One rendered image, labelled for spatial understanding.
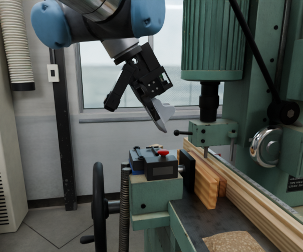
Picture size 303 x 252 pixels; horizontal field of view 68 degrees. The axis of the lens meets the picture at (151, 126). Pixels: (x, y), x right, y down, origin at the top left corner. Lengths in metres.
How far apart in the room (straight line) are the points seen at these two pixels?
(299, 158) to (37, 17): 0.63
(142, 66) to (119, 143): 1.58
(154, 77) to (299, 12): 0.42
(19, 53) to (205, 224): 1.67
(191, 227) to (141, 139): 1.60
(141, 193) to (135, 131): 1.49
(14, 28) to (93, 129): 0.92
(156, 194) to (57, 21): 0.43
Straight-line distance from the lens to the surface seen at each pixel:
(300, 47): 0.70
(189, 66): 0.65
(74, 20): 0.41
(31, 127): 2.12
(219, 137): 0.72
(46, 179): 2.26
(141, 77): 0.51
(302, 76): 0.68
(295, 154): 0.68
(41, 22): 0.44
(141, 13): 0.33
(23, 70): 1.89
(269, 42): 0.72
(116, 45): 0.50
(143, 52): 0.52
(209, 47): 0.62
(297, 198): 0.88
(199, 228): 0.53
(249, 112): 0.71
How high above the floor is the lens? 1.22
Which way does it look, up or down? 14 degrees down
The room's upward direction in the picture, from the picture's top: straight up
